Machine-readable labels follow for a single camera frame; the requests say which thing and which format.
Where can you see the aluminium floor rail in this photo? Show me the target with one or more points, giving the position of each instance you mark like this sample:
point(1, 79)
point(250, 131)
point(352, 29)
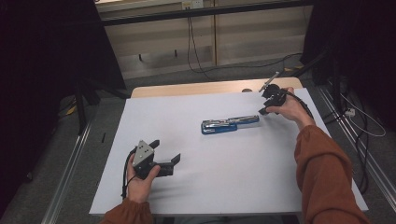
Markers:
point(378, 174)
point(67, 177)

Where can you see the black tripod stand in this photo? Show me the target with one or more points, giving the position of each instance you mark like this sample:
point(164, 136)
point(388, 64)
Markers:
point(81, 109)

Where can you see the black metal bar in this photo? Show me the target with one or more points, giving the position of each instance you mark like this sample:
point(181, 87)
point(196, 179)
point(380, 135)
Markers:
point(202, 12)

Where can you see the black curtain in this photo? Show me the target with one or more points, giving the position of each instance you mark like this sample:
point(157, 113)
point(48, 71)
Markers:
point(37, 77)
point(367, 46)

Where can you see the white power plug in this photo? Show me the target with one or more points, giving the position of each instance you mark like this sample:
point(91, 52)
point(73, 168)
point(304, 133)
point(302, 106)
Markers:
point(350, 112)

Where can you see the person's left hand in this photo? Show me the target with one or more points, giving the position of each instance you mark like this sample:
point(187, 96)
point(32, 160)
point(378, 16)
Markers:
point(140, 188)

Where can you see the white table cover sheet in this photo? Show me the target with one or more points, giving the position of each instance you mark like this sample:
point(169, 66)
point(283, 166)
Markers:
point(218, 174)

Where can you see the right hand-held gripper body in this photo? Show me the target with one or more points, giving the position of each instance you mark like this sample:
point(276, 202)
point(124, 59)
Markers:
point(275, 93)

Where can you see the blue stapler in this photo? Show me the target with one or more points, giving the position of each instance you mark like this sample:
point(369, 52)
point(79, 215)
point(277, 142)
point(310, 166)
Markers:
point(224, 124)

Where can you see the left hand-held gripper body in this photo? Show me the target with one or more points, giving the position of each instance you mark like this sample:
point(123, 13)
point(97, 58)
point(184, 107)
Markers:
point(143, 155)

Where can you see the person's right hand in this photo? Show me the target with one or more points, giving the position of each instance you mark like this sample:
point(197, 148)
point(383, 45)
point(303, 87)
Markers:
point(292, 110)

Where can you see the white wall socket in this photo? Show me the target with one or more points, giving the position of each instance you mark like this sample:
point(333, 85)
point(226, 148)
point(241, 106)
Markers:
point(193, 3)

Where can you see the black metal stand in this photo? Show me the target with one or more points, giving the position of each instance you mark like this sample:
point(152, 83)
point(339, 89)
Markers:
point(334, 77)

